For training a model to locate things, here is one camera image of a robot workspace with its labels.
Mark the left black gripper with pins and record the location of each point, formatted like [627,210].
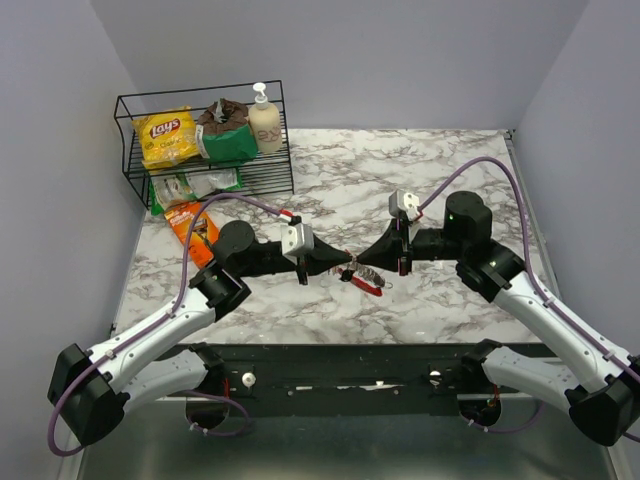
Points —
[323,257]

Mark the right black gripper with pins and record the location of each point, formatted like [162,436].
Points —
[385,253]

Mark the metal key organizer red handle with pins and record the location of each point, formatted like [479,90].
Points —
[363,277]

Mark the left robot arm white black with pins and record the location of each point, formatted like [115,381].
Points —
[91,390]

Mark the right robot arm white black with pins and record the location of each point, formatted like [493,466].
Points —
[596,382]

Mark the orange Gillette razor package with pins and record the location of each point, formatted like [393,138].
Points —
[199,233]

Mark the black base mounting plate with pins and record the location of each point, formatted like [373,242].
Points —
[318,380]

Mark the cream soap pump bottle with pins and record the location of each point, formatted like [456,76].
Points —
[264,119]

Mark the green brown snack bag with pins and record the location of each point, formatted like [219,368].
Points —
[223,133]

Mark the green white snack packet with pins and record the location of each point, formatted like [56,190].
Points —
[170,191]

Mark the yellow Lays chips bag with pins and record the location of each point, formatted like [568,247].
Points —
[167,139]

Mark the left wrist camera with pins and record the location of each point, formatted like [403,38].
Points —
[296,238]

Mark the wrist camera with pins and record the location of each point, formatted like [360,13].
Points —
[402,204]
[296,238]

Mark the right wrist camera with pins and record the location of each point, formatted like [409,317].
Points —
[402,204]

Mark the black wire shelf rack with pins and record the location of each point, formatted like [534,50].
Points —
[265,174]

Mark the aluminium rail frame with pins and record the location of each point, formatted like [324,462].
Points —
[213,437]

